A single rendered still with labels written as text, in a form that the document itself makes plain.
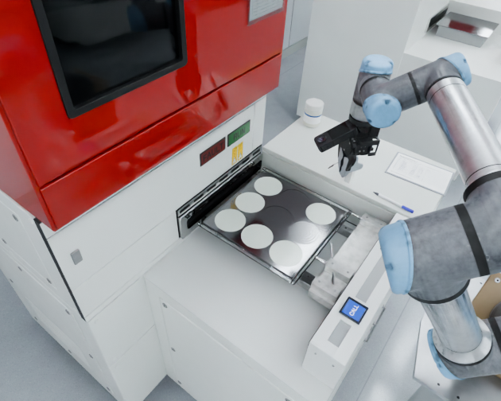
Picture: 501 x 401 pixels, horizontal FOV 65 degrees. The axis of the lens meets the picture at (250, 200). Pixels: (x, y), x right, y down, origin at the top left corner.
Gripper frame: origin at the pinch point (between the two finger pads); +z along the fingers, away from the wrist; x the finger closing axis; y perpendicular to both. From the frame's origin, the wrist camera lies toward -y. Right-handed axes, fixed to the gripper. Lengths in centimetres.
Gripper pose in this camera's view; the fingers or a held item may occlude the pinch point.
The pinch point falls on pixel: (340, 173)
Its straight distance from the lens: 119.8
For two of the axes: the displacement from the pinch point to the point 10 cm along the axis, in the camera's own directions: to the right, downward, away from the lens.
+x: -2.1, -7.0, 6.9
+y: 9.8, -1.2, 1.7
